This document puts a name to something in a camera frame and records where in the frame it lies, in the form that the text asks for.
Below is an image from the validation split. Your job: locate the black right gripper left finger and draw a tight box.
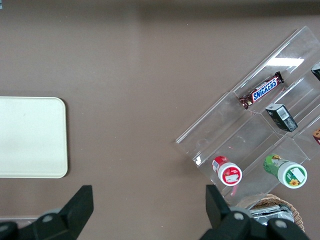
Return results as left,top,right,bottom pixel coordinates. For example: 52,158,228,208
0,185,95,240

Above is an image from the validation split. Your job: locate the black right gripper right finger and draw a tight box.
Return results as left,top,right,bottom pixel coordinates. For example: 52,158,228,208
199,184,310,240

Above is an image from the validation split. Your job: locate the woven wicker basket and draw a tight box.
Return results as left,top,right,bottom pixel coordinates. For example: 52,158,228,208
236,193,306,233

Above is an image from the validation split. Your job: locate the cream rectangular plastic tray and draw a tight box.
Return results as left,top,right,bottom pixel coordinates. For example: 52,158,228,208
0,96,69,179

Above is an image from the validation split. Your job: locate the silver foil packet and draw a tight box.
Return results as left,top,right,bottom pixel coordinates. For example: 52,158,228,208
249,203,296,226

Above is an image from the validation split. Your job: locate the red can white lid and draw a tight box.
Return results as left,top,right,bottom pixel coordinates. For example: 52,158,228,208
211,155,243,187

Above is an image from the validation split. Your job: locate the green can white lid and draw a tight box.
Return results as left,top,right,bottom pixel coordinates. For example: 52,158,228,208
262,153,308,189

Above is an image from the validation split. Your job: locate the clear acrylic display shelf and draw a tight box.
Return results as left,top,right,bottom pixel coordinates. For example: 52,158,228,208
174,24,320,211

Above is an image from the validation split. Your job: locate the small black barcode box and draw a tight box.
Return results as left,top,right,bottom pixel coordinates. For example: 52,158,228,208
264,103,299,133

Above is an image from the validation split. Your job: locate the orange red snack packet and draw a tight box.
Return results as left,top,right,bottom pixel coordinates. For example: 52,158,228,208
311,127,320,147

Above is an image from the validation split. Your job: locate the Snickers chocolate bar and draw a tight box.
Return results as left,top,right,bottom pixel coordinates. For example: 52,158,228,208
238,71,286,111

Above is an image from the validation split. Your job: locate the black packaged item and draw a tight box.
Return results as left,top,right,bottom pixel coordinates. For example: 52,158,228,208
310,62,320,82

